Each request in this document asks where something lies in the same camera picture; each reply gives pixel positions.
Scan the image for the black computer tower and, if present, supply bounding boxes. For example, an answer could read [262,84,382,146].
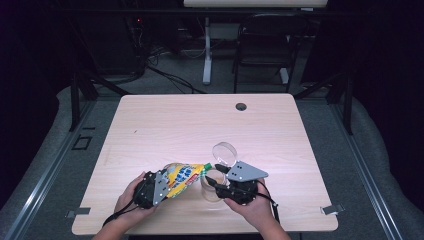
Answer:
[79,13,143,76]

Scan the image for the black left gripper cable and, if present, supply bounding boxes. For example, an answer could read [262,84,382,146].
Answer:
[102,203,141,228]

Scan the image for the black floor cables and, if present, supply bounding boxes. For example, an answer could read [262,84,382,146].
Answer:
[143,46,208,95]

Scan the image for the black metal stand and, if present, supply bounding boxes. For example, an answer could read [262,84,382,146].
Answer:
[69,71,132,133]
[293,73,354,136]

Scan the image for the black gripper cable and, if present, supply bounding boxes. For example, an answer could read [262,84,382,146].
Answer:
[102,203,141,228]
[255,179,281,224]

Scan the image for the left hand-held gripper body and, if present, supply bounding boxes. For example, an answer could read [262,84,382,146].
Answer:
[133,169,170,210]

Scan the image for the yellow spout pouch green cap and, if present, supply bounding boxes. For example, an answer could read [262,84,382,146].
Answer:
[162,162,213,200]

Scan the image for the white desk top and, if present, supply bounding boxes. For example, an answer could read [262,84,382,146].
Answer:
[183,0,330,8]

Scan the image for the person's left hand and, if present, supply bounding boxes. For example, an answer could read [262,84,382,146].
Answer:
[113,171,158,231]

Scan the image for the person's right hand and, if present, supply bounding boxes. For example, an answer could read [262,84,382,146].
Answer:
[223,178,275,231]

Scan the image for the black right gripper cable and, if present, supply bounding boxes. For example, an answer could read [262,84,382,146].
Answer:
[255,179,281,224]

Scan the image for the aluminium floor rail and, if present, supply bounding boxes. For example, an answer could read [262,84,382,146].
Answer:
[3,99,98,240]
[329,99,405,240]

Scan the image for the white desk leg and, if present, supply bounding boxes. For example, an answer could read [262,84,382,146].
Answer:
[202,16,213,86]

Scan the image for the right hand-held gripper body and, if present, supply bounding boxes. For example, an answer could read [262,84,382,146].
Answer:
[213,160,270,206]

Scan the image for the clear glass jar hinged lid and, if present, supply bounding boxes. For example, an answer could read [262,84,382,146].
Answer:
[199,142,239,203]

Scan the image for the grey tape piece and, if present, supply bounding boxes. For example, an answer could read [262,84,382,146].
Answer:
[65,207,92,219]
[319,203,346,216]

